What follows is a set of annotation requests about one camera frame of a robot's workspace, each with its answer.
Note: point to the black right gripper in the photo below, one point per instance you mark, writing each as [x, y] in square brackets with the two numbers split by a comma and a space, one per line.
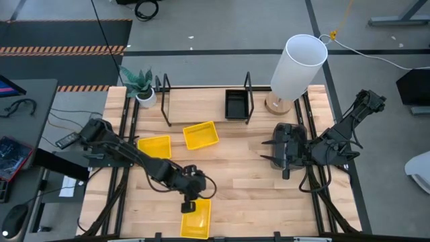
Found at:
[297, 149]

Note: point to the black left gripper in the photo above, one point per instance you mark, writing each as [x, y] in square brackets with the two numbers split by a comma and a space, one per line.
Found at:
[191, 185]

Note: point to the dark grey plastic basket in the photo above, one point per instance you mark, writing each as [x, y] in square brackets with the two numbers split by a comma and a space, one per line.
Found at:
[278, 132]

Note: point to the yellow plastic basket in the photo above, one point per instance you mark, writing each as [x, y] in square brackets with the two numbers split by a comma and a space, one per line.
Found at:
[198, 222]
[201, 135]
[154, 147]

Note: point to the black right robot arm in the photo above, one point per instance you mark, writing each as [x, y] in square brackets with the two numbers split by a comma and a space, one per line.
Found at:
[346, 134]

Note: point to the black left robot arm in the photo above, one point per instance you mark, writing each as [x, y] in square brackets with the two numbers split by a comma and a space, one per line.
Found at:
[151, 166]

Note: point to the black plastic basket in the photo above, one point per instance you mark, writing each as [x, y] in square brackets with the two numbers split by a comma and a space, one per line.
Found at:
[236, 105]

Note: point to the white shade wooden table lamp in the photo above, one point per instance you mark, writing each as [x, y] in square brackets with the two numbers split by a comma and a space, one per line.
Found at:
[295, 67]

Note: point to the green plant in white pot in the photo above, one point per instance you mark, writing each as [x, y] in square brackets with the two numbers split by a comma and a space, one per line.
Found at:
[148, 99]

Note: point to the white paper sheet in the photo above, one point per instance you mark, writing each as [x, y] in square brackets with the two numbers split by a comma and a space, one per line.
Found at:
[67, 186]

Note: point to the black flat panel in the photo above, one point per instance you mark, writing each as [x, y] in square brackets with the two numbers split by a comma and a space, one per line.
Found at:
[60, 164]

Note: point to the white chair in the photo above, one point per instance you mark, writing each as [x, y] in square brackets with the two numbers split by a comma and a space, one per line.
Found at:
[420, 168]

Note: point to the small black object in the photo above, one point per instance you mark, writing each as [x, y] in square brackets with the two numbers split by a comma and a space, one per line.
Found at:
[44, 229]

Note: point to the black cabinet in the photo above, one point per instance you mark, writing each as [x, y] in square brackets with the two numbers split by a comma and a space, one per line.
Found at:
[416, 87]

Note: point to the grey desk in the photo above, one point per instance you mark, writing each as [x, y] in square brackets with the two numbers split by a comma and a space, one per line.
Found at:
[42, 126]

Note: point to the grey metal desk foot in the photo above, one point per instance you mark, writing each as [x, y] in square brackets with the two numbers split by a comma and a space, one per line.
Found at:
[396, 21]

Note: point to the black computer mouse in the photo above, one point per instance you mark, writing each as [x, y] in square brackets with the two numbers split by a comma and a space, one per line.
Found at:
[15, 220]

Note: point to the red cased tablet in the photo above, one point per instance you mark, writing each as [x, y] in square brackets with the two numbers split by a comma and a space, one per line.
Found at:
[13, 158]

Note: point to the black keyboard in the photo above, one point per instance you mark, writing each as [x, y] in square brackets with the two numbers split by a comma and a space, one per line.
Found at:
[3, 191]

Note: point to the black box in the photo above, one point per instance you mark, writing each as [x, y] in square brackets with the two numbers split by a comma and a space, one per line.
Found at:
[127, 1]

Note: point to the black mat hazard striped edge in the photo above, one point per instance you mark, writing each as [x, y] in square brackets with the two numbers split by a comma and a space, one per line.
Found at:
[67, 33]

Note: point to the computer monitor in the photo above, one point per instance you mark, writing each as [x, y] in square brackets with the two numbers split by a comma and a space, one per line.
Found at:
[8, 88]

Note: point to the black aluminium frame rail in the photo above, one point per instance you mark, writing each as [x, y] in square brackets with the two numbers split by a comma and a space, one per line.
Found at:
[235, 240]
[201, 88]
[135, 112]
[307, 104]
[126, 104]
[298, 111]

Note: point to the black frame bracket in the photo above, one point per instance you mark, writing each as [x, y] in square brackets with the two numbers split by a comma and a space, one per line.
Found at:
[277, 236]
[158, 237]

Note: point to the wooden shelf black metal frame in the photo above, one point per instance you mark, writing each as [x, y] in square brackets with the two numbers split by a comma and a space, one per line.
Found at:
[191, 107]

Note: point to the black diagonal frame brace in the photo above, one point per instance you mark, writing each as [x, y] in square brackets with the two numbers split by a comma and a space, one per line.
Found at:
[337, 211]
[97, 218]

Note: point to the black upright bracket post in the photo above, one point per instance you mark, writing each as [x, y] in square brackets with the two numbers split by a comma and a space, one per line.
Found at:
[157, 84]

